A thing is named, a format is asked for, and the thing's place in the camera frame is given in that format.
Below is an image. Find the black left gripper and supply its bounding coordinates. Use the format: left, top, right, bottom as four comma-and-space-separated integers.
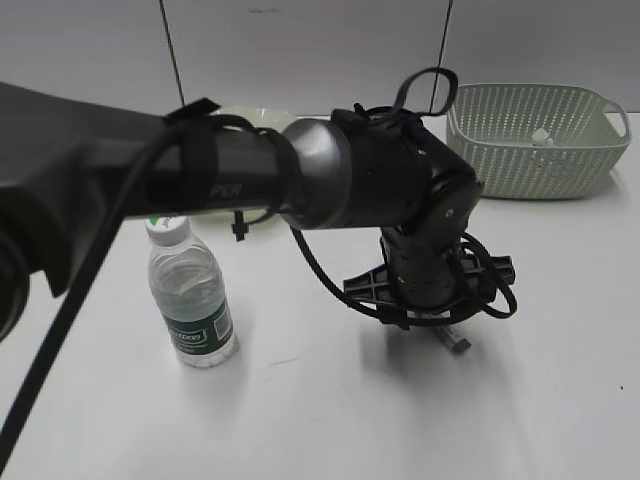
343, 228, 514, 330

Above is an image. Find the grey eraser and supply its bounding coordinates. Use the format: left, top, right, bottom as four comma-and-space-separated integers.
434, 325, 471, 355

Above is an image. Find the waste paper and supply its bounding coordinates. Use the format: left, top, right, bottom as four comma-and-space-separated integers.
531, 128, 555, 147

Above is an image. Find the clear water bottle green label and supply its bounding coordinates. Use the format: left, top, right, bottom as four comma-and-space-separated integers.
145, 216, 237, 369

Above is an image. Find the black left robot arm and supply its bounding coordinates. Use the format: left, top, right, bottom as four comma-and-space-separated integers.
1, 84, 517, 334

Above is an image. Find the green plastic basket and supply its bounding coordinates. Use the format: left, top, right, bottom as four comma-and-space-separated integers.
446, 83, 632, 200

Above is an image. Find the translucent green wavy plate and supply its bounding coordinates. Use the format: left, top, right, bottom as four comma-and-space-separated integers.
191, 106, 297, 228

